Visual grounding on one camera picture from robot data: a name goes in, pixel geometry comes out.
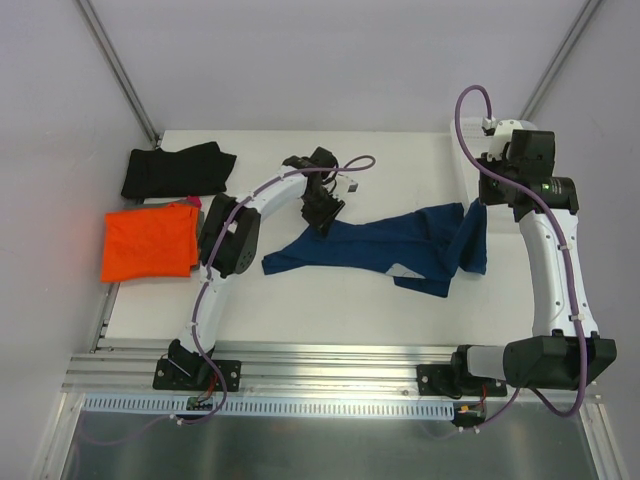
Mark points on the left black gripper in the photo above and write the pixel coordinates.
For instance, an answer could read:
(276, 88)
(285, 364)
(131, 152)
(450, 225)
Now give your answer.
(322, 211)

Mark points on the grey folded t shirt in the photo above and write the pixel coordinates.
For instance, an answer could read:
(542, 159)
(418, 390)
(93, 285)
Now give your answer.
(198, 230)

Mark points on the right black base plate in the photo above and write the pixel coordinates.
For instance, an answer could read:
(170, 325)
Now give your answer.
(442, 380)

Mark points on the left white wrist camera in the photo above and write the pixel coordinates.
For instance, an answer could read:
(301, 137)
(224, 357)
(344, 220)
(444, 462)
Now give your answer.
(342, 186)

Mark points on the pink folded t shirt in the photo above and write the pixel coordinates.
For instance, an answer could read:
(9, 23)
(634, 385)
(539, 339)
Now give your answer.
(194, 201)

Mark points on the black folded t shirt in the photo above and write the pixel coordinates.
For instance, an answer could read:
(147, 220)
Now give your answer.
(200, 170)

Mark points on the aluminium mounting rail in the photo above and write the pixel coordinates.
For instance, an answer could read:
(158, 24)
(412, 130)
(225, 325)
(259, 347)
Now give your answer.
(267, 368)

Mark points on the orange folded t shirt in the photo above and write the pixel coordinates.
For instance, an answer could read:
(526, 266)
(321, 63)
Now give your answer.
(150, 242)

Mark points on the left corner aluminium profile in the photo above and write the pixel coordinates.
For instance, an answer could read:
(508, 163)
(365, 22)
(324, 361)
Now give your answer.
(95, 26)

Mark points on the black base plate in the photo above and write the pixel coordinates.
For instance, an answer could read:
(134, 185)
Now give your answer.
(442, 380)
(169, 377)

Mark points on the right corner aluminium profile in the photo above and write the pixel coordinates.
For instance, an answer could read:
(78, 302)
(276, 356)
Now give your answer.
(560, 58)

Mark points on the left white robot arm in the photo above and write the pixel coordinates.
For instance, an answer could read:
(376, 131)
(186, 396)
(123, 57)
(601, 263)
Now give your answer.
(229, 239)

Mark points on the white slotted cable duct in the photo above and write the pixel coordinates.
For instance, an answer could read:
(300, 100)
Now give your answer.
(271, 406)

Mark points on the corner aluminium profile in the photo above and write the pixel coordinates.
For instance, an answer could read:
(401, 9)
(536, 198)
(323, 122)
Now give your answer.
(560, 58)
(95, 26)

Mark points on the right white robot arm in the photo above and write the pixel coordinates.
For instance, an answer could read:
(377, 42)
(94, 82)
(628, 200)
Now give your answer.
(566, 350)

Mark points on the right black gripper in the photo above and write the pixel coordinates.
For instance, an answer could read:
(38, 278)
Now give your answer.
(489, 185)

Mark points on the blue t shirt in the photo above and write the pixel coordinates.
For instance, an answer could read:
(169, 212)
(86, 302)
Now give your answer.
(421, 251)

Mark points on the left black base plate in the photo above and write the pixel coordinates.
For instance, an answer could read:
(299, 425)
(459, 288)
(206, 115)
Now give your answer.
(169, 377)

